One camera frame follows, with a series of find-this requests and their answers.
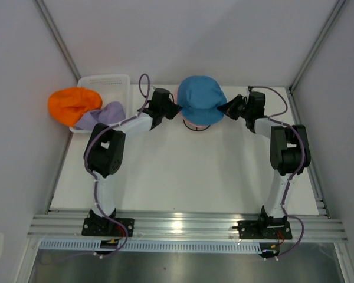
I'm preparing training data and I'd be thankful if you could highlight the white slotted cable duct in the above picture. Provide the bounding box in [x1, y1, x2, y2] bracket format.
[39, 238, 261, 254]

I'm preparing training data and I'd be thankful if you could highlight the blue bucket hat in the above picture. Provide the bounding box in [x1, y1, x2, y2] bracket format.
[177, 75, 227, 126]

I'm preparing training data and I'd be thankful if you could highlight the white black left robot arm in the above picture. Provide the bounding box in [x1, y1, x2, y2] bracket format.
[82, 88, 247, 237]

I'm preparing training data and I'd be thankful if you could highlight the black wire hat stand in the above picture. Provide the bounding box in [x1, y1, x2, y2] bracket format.
[182, 119, 211, 132]

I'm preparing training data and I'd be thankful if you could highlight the pink bucket hat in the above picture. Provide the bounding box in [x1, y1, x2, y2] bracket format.
[173, 86, 197, 125]

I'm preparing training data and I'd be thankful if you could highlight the orange bucket hat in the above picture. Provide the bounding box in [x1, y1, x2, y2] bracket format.
[47, 87, 103, 127]

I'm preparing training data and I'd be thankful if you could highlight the aluminium mounting rail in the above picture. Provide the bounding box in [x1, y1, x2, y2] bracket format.
[27, 210, 348, 243]

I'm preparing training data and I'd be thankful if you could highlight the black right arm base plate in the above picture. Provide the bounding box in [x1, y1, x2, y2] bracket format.
[232, 219, 293, 240]

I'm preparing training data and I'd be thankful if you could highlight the lavender bucket hat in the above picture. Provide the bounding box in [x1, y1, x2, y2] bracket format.
[74, 101, 126, 131]

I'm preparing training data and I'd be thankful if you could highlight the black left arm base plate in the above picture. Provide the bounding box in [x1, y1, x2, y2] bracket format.
[81, 217, 135, 238]

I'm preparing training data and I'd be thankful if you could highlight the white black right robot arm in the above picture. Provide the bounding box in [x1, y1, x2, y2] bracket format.
[217, 90, 311, 239]

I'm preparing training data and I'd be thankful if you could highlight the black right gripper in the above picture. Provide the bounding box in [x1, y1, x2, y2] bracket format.
[217, 94, 251, 121]

